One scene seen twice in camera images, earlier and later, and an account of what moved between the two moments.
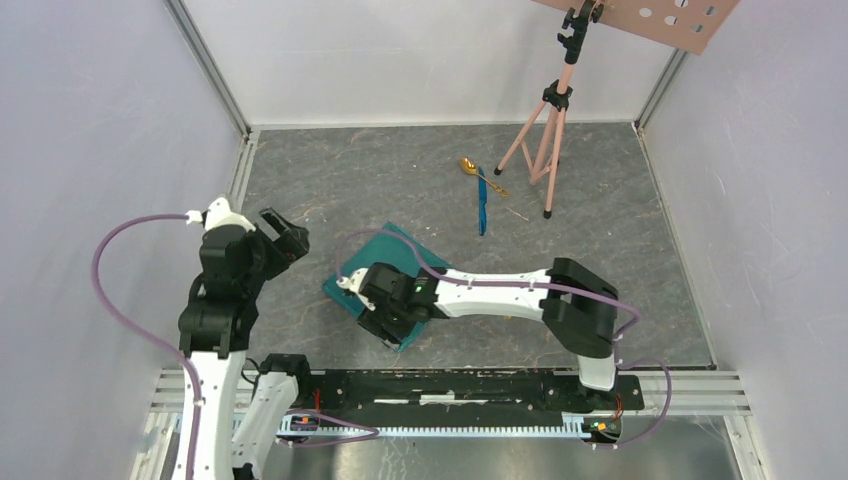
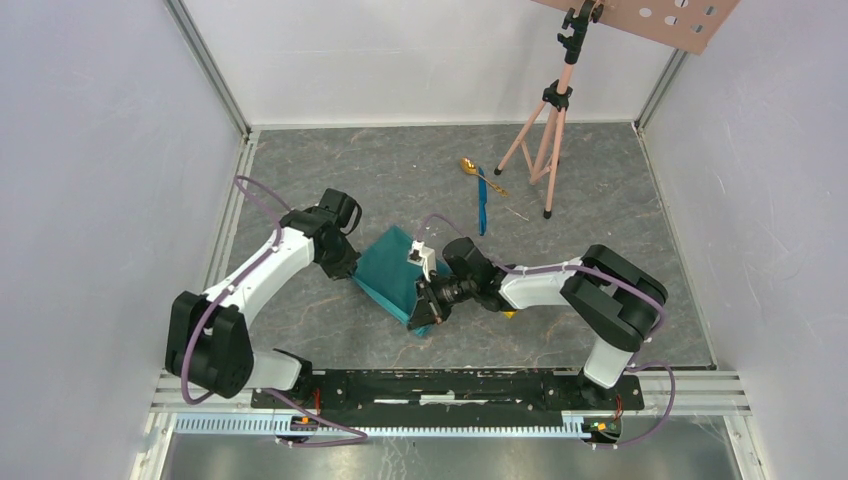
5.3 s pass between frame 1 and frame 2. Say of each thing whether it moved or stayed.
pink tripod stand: stayed
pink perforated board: stayed
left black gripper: moved
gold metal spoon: stayed
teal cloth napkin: moved
